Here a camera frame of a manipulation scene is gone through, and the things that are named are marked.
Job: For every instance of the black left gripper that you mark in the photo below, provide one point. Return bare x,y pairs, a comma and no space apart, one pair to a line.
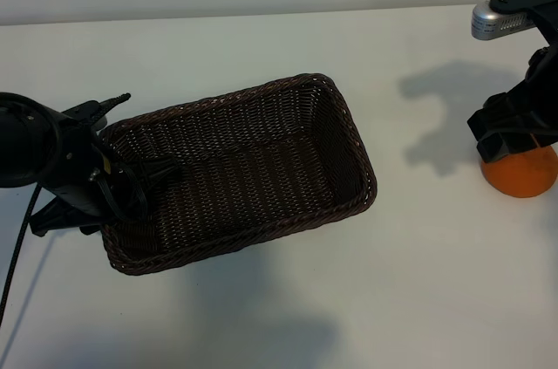
83,177

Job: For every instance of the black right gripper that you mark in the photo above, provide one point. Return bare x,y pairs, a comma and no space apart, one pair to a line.
523,111

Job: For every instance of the orange fruit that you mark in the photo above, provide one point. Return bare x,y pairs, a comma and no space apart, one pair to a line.
519,177

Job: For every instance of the dark brown woven basket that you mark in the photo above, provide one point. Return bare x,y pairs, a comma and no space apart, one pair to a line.
261,168

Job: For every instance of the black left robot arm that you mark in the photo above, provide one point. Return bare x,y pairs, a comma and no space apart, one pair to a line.
22,142

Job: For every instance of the black left camera bracket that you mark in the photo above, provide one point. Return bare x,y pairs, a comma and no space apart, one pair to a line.
85,114

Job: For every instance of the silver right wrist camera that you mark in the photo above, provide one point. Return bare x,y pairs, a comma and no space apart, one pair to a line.
488,24

